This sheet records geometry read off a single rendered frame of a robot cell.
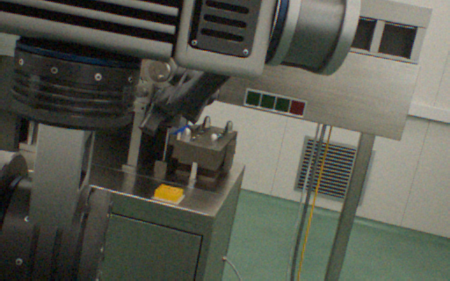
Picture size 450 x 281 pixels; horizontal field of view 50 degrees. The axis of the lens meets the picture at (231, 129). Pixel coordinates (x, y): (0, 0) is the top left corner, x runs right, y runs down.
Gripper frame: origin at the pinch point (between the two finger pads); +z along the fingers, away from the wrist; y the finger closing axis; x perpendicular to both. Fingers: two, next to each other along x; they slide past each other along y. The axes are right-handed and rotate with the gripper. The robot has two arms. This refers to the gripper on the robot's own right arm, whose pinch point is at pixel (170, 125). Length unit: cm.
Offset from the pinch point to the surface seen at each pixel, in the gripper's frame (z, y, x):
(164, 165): 3.7, 1.4, -13.9
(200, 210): -16.9, 21.2, -29.4
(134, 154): 0.1, -9.4, -13.2
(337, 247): 65, 73, -18
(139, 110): -10.0, -9.1, -0.5
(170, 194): -17.5, 11.1, -27.1
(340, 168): 257, 89, 80
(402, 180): 258, 144, 82
